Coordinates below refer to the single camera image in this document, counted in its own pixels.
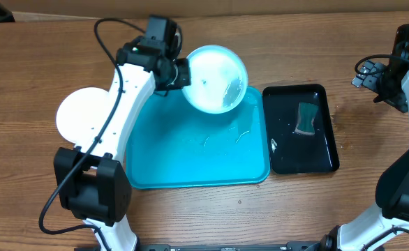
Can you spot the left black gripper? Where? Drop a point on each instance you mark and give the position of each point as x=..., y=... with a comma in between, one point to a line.
x=186, y=80

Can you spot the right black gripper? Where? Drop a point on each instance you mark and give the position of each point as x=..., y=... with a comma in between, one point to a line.
x=366, y=72

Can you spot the light blue round plate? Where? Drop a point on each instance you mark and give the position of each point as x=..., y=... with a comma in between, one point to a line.
x=219, y=79

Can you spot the green sponge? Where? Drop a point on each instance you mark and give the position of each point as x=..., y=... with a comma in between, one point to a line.
x=305, y=118

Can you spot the white round plate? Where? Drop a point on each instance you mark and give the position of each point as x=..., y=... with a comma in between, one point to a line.
x=82, y=114

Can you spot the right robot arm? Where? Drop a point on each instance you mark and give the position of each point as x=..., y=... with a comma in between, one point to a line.
x=389, y=215

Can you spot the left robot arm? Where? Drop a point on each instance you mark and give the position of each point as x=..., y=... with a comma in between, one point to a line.
x=91, y=181

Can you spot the teal plastic tray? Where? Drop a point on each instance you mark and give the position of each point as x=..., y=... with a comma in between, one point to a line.
x=174, y=145

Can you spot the black plastic tray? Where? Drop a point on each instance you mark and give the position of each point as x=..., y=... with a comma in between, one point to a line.
x=289, y=152

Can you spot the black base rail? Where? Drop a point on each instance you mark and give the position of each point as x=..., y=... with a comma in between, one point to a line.
x=290, y=246

